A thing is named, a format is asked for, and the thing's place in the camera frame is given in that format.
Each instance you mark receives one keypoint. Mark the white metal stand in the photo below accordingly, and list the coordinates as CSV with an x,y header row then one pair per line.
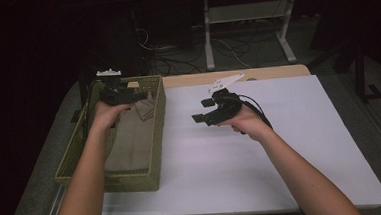
x,y
246,12

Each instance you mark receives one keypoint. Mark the person's right hand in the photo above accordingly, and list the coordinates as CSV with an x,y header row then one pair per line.
x,y
248,122

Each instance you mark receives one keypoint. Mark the white table cover sheet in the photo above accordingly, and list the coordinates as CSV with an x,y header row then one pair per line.
x,y
216,172

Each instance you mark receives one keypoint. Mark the beige pants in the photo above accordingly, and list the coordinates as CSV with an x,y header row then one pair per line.
x,y
132,141

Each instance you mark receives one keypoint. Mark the wooden table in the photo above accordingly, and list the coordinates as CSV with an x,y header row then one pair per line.
x,y
276,72

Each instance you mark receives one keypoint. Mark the black floor stand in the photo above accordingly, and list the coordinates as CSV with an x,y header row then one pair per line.
x,y
360,70

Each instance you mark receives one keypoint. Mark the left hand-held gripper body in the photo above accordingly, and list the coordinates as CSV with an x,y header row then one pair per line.
x,y
114,90

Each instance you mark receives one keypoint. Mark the green woven basket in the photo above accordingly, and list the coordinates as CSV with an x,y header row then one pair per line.
x,y
156,133

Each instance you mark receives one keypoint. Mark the person's left hand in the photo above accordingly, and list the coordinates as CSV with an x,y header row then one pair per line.
x,y
107,117

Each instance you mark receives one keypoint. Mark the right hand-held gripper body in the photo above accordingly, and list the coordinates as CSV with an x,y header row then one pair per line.
x,y
226,105

